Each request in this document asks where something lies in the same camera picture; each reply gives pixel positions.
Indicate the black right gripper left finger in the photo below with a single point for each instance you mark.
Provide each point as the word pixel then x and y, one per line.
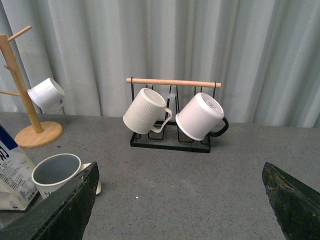
pixel 63 215

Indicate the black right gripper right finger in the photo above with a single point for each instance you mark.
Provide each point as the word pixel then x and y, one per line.
pixel 295 204

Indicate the cream HOME mug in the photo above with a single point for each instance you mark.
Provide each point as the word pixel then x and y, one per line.
pixel 57 170

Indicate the blue white milk carton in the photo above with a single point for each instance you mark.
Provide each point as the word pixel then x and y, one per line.
pixel 17 189

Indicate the wooden mug tree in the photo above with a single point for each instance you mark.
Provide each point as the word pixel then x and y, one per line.
pixel 39 133

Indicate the white mug on tree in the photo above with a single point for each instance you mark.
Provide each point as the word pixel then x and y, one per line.
pixel 47 95

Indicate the cream ribbed mug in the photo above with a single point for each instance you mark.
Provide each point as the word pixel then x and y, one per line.
pixel 145 110

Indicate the black wire mug rack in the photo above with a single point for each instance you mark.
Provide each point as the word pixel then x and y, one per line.
pixel 171 137

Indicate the white mug black handle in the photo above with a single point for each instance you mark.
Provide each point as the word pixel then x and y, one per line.
pixel 202 116

